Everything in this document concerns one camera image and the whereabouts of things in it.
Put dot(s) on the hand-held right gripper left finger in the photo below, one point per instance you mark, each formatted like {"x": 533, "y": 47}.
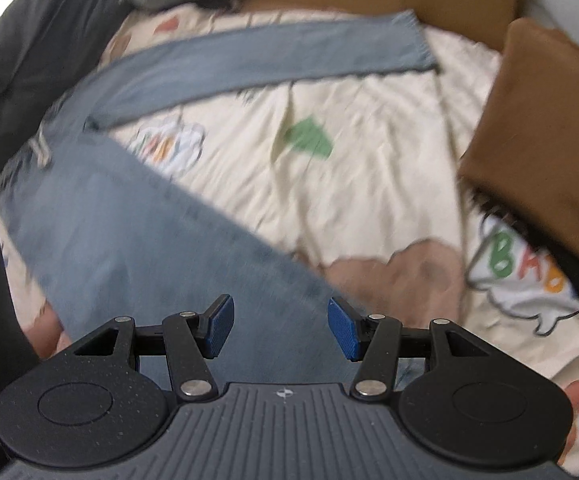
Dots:
{"x": 219, "y": 325}

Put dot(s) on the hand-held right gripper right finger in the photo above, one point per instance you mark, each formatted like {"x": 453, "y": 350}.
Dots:
{"x": 342, "y": 330}

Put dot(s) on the blue denim jeans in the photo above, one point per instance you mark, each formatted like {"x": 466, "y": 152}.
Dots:
{"x": 119, "y": 240}

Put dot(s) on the cream bear print blanket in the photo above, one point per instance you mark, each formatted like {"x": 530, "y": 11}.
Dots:
{"x": 369, "y": 185}

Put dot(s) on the person's foot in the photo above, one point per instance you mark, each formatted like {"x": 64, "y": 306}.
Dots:
{"x": 44, "y": 335}

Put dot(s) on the brown folded garment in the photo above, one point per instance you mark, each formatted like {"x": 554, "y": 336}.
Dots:
{"x": 544, "y": 135}

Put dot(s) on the dark grey duvet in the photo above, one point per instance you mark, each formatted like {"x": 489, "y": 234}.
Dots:
{"x": 44, "y": 50}

